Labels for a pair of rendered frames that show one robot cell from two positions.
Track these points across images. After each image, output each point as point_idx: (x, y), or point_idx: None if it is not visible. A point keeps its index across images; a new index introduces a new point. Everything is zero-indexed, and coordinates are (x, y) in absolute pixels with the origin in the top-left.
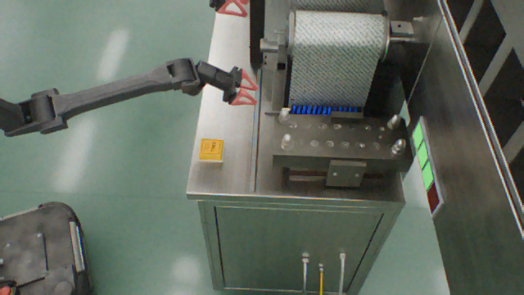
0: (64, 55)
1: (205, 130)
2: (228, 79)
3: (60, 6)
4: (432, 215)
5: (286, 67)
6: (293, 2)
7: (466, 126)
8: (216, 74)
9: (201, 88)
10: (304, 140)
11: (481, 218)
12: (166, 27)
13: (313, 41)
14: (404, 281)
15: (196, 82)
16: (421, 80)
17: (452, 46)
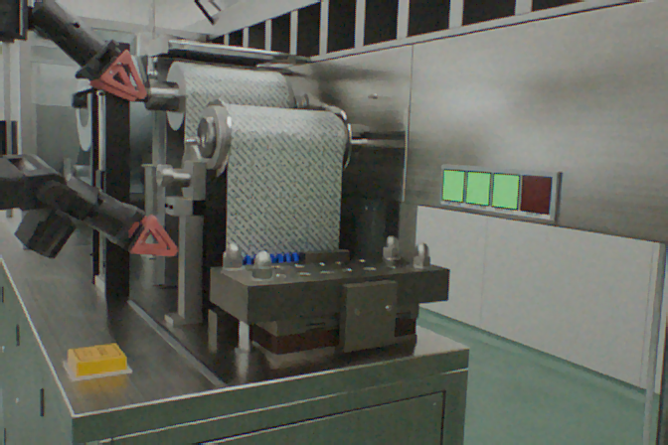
0: None
1: (68, 353)
2: (121, 205)
3: None
4: (552, 213)
5: (172, 294)
6: (186, 145)
7: (530, 56)
8: (100, 193)
9: (67, 234)
10: (284, 274)
11: (636, 76)
12: None
13: (254, 125)
14: None
15: (70, 189)
16: (416, 140)
17: (448, 40)
